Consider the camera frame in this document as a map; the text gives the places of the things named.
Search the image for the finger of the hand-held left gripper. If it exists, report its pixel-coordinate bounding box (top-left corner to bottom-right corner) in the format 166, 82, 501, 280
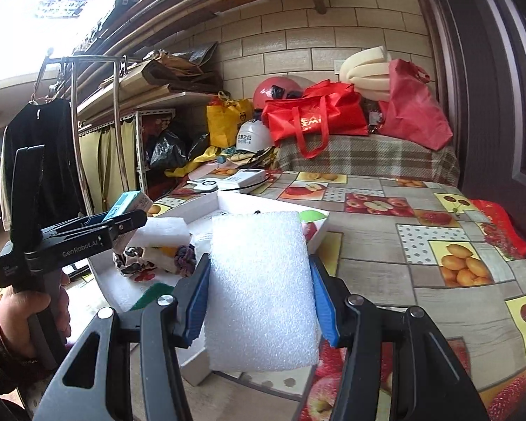
26, 209, 149, 273
39, 216, 110, 240

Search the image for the yellow cloth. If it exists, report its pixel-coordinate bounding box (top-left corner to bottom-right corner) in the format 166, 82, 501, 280
164, 145, 277, 178

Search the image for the white foam block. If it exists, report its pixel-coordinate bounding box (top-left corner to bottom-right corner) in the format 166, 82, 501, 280
129, 218, 191, 248

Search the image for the black hanging garment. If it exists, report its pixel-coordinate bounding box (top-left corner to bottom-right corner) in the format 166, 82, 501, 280
0, 99, 86, 231

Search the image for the white helmet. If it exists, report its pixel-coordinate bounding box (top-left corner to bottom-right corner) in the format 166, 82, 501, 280
236, 119, 275, 153

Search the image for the plaid covered bench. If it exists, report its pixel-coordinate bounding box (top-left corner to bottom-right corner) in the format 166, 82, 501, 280
275, 134, 461, 187

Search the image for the brown door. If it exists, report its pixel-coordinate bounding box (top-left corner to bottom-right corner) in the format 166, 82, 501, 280
410, 0, 526, 281

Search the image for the white electronic device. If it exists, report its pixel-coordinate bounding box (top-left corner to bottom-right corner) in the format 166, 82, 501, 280
219, 171, 275, 194

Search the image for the white power bank with display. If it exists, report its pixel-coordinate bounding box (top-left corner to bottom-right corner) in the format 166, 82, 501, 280
225, 169, 268, 191

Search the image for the black and white patterned cloth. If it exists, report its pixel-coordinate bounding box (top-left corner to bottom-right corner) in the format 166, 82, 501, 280
113, 247, 159, 275

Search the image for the white cardboard box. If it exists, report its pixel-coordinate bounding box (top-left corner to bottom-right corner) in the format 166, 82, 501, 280
88, 191, 331, 402

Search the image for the person's left hand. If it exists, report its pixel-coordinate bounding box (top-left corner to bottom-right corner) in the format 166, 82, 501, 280
0, 274, 71, 357

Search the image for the black plastic bag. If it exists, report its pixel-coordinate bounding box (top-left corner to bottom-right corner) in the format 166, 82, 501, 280
149, 129, 209, 172

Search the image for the yellowish curtain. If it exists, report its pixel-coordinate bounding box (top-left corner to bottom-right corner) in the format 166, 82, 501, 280
78, 118, 139, 213

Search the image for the chrome clothes rack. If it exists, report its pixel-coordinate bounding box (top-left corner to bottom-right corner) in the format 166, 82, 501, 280
33, 48, 130, 218

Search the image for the yellow bag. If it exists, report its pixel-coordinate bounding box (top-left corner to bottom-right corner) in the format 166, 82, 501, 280
207, 91, 252, 147

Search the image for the white foam roll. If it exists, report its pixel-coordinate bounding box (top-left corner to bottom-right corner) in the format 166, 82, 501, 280
338, 49, 393, 101

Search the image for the brown paper bag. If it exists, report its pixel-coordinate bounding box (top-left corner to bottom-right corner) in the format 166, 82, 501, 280
142, 41, 223, 94

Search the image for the light blue small box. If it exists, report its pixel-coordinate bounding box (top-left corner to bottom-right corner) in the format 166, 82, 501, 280
103, 191, 154, 224

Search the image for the pink helmet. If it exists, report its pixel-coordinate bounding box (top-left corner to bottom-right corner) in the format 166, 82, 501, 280
252, 75, 316, 110

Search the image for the red tote bag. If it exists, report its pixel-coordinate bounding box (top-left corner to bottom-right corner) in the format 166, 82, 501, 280
262, 80, 369, 159

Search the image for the blue and pink rope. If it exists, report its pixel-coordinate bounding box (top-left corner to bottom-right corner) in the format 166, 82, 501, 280
176, 246, 198, 278

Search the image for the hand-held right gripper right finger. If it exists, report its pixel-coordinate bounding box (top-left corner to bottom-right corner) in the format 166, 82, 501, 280
309, 254, 489, 421

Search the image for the stack of wooden boards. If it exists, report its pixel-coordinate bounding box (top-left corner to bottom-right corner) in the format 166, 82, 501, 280
76, 59, 215, 128

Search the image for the red cloth bag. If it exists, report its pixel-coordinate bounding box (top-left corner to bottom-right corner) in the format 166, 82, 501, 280
378, 59, 453, 151

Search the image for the red plastic bag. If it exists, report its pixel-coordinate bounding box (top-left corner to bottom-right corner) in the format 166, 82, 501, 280
470, 199, 526, 260

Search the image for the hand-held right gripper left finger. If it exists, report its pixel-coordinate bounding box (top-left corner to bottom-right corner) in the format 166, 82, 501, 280
33, 253, 212, 421

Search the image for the white foam sheet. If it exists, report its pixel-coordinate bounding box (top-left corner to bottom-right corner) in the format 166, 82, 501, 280
204, 211, 321, 373

